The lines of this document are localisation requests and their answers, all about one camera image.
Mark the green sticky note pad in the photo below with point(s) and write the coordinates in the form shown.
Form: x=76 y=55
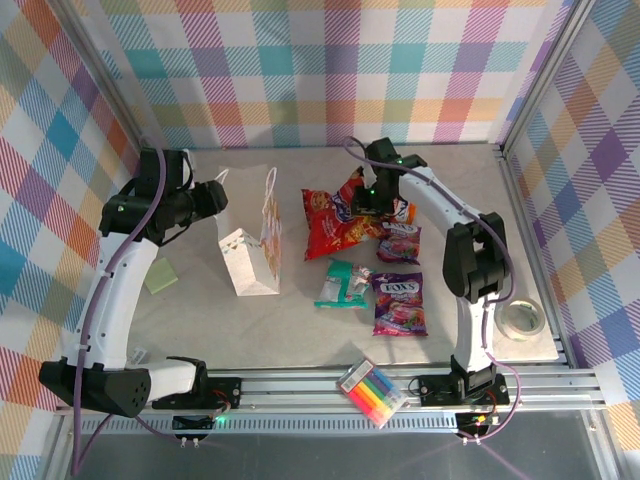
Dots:
x=162 y=277

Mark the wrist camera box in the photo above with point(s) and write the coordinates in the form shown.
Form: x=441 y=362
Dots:
x=188 y=170
x=370 y=175

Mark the left aluminium frame post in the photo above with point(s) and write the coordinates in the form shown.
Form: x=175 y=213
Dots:
x=102 y=75

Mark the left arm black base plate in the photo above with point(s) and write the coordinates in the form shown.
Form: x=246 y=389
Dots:
x=225 y=392

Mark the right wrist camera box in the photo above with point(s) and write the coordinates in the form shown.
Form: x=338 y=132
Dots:
x=370 y=175

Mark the aluminium frame post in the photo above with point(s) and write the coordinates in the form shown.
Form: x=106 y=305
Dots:
x=542 y=75
x=102 y=75

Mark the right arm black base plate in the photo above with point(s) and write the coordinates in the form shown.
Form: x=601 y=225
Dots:
x=435 y=390

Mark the orange fruits candy bag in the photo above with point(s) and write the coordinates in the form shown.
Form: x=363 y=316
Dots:
x=407 y=212

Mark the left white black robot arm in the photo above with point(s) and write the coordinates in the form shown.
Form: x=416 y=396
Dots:
x=115 y=300

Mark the red cookie snack bag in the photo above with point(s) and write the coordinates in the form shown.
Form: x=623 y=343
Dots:
x=325 y=225

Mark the aluminium mounting rail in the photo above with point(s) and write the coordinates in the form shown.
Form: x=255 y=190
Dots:
x=300 y=395

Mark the right aluminium frame post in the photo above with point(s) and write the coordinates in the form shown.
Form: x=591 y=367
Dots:
x=542 y=75

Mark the animal print paper bag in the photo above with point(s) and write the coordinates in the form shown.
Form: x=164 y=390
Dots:
x=245 y=265

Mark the small purple berries candy bag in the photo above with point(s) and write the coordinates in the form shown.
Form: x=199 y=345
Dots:
x=400 y=245

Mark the small clear plastic piece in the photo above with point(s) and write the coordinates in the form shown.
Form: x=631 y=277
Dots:
x=139 y=356

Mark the right aluminium side rail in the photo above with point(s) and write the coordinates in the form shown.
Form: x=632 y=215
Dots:
x=533 y=250

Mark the teal striped candy bag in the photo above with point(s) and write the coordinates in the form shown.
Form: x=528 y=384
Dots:
x=340 y=285

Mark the right controller board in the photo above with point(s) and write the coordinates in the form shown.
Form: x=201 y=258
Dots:
x=480 y=421

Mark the large purple berries candy bag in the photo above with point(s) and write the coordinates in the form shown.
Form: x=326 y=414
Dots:
x=400 y=305

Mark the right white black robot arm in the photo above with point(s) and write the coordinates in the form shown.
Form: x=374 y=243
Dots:
x=475 y=260

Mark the left controller board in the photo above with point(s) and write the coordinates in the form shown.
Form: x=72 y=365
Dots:
x=192 y=424

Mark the clear tape roll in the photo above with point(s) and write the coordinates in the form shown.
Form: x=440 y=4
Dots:
x=504 y=322

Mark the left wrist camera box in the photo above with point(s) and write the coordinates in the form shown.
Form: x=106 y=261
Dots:
x=188 y=170

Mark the controller board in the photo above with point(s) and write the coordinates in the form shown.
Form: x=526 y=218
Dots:
x=192 y=424
x=480 y=421

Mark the pack of coloured markers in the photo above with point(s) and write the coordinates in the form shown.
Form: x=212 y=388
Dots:
x=372 y=392

